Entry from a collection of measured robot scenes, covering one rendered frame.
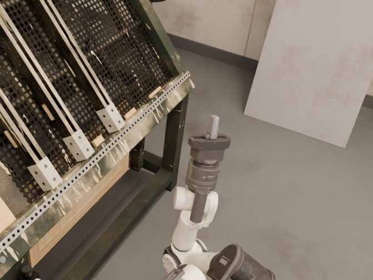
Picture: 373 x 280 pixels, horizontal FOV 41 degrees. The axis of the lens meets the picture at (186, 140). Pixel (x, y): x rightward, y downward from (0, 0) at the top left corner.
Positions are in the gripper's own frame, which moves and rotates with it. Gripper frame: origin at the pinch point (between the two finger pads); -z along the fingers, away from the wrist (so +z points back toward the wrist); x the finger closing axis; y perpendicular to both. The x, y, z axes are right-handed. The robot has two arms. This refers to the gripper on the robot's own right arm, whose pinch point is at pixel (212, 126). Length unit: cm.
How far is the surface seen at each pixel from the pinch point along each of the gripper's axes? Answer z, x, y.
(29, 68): 18, 28, 101
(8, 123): 35, 38, 83
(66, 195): 64, 15, 75
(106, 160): 57, -8, 92
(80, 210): 106, -10, 125
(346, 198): 106, -200, 111
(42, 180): 57, 25, 76
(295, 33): 12, -192, 202
